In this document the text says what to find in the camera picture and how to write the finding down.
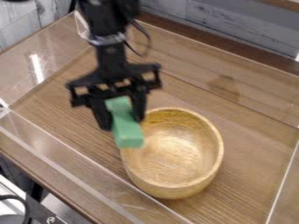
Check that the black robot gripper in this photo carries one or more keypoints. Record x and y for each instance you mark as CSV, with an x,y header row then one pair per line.
x,y
116,78

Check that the green rectangular block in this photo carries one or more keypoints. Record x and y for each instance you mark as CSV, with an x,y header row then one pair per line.
x,y
126,128

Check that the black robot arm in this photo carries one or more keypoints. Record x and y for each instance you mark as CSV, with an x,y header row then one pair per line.
x,y
109,17

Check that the light wooden bowl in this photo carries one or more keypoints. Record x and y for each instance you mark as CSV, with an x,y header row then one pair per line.
x,y
180,160

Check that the clear acrylic tray enclosure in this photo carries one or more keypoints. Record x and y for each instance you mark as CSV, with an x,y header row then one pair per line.
x,y
240,86

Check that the black metal bracket with bolt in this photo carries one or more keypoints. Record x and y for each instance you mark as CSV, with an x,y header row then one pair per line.
x,y
40,214

